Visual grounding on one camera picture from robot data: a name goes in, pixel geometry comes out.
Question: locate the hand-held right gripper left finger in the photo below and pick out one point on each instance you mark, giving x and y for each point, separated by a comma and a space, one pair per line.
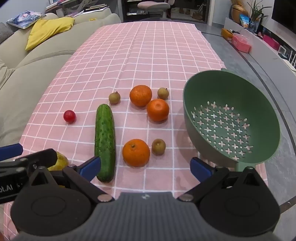
89, 167

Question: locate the magenta box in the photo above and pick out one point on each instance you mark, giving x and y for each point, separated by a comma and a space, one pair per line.
271, 42

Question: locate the black television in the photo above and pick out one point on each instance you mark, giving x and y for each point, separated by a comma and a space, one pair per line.
284, 11

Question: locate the large orange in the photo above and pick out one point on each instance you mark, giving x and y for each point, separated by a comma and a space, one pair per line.
140, 95

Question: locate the white router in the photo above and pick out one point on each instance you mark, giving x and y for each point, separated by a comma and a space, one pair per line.
291, 59

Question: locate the pink office chair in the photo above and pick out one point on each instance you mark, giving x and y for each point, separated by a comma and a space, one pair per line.
152, 4

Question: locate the small orange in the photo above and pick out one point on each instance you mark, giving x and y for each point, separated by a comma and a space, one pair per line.
158, 110

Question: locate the blue snack bag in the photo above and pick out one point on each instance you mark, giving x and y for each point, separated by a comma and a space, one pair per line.
244, 20

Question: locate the pink checked tablecloth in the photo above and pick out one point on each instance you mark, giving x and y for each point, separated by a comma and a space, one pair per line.
138, 58

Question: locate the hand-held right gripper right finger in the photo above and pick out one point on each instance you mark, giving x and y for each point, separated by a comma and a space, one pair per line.
200, 168

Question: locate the dark shelf unit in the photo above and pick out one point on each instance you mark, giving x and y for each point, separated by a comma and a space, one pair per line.
131, 9

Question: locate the blue floral pillow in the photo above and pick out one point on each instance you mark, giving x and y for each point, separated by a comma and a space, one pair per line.
25, 18

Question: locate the orange with green stem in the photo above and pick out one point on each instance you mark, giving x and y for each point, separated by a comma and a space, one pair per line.
136, 153

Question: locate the brown round ornament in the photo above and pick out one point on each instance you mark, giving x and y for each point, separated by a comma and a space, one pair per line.
239, 10

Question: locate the beige sofa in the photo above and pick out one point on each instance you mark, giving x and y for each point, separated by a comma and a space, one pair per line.
34, 81

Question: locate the green cucumber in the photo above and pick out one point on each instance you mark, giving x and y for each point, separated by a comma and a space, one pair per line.
105, 139

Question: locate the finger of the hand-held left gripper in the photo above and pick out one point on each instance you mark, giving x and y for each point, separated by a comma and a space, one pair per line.
39, 158
10, 151

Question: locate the stack of books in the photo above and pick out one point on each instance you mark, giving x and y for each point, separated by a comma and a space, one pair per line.
57, 3

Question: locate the grey knitted cushion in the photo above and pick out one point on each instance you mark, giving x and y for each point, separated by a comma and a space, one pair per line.
4, 32

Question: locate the brown longan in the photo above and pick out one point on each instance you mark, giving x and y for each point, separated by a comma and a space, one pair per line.
163, 93
114, 97
158, 146

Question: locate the red tomato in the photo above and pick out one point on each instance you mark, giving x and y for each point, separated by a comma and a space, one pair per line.
69, 116

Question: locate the potted green plant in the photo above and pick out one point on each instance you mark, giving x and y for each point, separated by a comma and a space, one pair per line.
255, 14

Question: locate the green colander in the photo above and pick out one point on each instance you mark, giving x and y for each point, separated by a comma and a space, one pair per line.
231, 92

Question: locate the pink box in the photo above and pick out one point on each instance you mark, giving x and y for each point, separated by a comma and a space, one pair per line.
241, 42

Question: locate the small white clock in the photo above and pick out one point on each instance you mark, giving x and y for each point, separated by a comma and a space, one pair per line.
283, 51

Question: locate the grey television cabinet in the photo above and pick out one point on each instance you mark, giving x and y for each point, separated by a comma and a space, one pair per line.
261, 44

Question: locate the yellow pillow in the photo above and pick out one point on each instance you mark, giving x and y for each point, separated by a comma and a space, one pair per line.
46, 30

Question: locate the yellow pear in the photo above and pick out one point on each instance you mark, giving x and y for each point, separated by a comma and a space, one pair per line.
60, 160

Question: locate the flat magazines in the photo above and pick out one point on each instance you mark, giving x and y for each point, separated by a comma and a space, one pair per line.
97, 8

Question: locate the orange box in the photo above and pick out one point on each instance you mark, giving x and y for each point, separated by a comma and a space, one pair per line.
226, 33

